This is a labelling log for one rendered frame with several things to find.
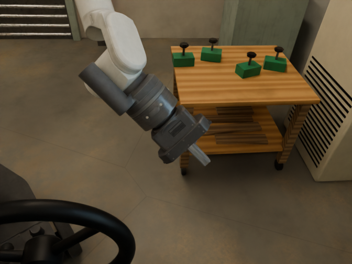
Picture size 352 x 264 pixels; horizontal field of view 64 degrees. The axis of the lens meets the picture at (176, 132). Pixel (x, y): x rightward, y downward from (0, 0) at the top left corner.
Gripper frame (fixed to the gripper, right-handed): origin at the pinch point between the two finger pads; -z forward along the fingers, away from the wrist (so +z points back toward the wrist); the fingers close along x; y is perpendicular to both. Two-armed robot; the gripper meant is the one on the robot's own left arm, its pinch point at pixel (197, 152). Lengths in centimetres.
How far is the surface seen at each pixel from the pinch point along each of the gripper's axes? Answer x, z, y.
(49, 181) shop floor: 80, 5, -95
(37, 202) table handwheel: 16.9, 17.8, 19.5
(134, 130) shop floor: 33, -13, -129
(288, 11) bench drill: -98, -28, -143
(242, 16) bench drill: -73, -10, -147
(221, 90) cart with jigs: -21, -17, -75
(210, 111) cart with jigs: -12, -35, -116
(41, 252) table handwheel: 25.7, 11.4, 15.6
